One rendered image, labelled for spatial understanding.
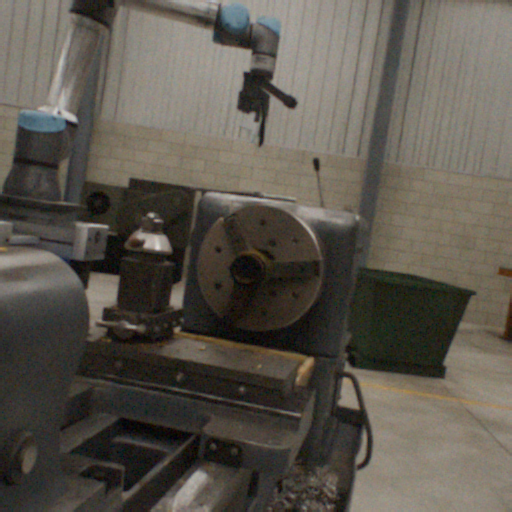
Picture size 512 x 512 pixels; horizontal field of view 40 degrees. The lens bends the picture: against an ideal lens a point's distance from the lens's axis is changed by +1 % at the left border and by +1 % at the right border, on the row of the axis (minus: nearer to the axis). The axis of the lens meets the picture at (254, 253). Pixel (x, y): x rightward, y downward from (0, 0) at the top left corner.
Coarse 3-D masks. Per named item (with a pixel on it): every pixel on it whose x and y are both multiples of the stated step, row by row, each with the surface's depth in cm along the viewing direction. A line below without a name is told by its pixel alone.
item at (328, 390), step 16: (320, 368) 184; (320, 384) 184; (336, 384) 212; (320, 400) 185; (336, 400) 221; (320, 416) 185; (320, 432) 186; (304, 448) 186; (320, 448) 191; (304, 464) 186; (320, 464) 191
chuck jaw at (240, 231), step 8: (232, 216) 173; (224, 224) 169; (232, 224) 169; (240, 224) 170; (232, 232) 169; (240, 232) 168; (232, 240) 167; (240, 240) 167; (248, 240) 169; (232, 248) 167; (240, 248) 164; (248, 248) 164
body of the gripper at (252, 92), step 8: (248, 72) 202; (256, 72) 200; (264, 72) 199; (248, 80) 202; (256, 80) 204; (248, 88) 202; (256, 88) 202; (240, 96) 202; (248, 96) 200; (256, 96) 200; (264, 96) 199; (240, 104) 202; (248, 104) 201; (256, 104) 200; (264, 104) 199; (248, 112) 204; (264, 112) 201
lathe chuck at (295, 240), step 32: (256, 224) 172; (288, 224) 170; (224, 256) 173; (288, 256) 170; (320, 256) 169; (224, 288) 174; (288, 288) 170; (320, 288) 172; (256, 320) 172; (288, 320) 170
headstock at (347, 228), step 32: (320, 224) 184; (352, 224) 183; (192, 256) 192; (352, 256) 184; (192, 288) 192; (352, 288) 209; (192, 320) 192; (224, 320) 190; (320, 320) 184; (320, 352) 185
